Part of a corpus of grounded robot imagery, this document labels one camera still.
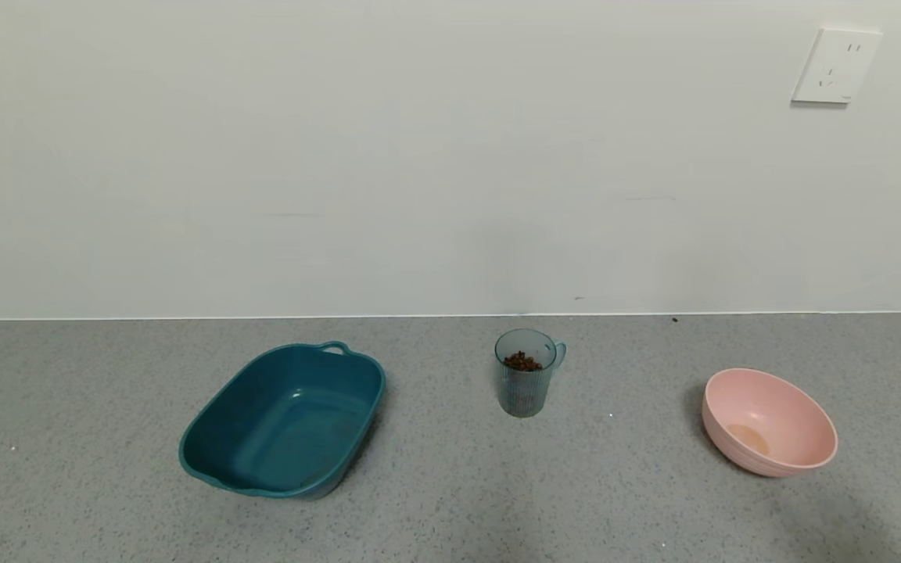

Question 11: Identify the translucent blue handled cup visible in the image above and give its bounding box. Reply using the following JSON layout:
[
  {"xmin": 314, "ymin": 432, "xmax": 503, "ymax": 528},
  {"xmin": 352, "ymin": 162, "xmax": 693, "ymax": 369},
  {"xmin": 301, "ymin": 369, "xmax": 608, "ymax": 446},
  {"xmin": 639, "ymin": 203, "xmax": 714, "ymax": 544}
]
[{"xmin": 495, "ymin": 328, "xmax": 567, "ymax": 418}]

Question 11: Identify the teal plastic basin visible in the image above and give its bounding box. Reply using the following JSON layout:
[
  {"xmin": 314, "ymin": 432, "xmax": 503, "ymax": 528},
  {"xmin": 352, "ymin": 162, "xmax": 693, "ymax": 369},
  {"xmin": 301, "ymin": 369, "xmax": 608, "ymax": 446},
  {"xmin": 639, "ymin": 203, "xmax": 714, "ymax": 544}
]
[{"xmin": 179, "ymin": 341, "xmax": 386, "ymax": 501}]

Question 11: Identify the white wall socket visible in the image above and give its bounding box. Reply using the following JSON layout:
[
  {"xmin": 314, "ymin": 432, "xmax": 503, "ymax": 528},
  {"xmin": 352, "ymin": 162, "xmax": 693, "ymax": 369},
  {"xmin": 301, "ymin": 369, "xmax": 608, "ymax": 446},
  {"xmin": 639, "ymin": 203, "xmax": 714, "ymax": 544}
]
[{"xmin": 792, "ymin": 28, "xmax": 883, "ymax": 105}]

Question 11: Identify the pink plastic bowl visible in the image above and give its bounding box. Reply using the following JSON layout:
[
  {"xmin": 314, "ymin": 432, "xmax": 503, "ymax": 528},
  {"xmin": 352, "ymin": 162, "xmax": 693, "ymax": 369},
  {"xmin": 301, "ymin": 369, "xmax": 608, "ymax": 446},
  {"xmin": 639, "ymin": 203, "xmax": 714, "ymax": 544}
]
[{"xmin": 702, "ymin": 368, "xmax": 839, "ymax": 479}]

